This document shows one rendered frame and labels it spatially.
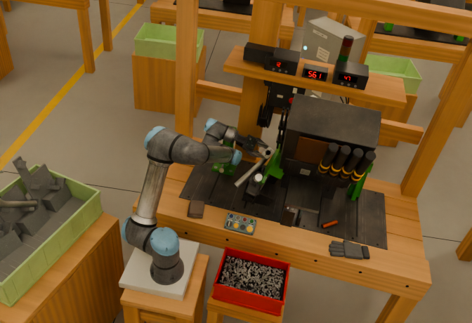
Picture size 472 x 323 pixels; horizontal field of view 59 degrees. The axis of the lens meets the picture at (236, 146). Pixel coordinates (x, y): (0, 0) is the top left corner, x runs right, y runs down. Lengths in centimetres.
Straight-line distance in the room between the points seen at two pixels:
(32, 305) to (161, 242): 64
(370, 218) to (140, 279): 123
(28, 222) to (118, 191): 147
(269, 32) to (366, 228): 112
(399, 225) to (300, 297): 95
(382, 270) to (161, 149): 119
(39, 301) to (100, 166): 195
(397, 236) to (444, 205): 183
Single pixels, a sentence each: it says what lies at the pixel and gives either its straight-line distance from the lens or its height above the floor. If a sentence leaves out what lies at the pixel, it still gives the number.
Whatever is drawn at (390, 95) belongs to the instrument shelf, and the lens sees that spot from 214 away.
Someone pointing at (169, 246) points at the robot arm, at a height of 111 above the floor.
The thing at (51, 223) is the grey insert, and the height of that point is 85.
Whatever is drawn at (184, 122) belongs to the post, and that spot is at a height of 104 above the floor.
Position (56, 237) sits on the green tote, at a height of 93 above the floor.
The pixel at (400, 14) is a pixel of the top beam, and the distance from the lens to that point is 207.
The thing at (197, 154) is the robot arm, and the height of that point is 144.
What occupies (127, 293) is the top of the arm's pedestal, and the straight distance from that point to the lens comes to 197.
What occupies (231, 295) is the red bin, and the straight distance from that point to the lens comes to 194.
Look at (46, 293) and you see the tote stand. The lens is 211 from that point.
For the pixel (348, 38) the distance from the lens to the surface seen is 213.
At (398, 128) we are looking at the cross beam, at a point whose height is 127.
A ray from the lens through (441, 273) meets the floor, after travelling 360.
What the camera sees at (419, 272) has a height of 90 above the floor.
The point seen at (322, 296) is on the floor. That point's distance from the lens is 309.
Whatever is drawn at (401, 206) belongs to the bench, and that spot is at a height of 88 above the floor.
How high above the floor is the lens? 251
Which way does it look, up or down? 38 degrees down
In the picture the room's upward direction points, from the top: 7 degrees clockwise
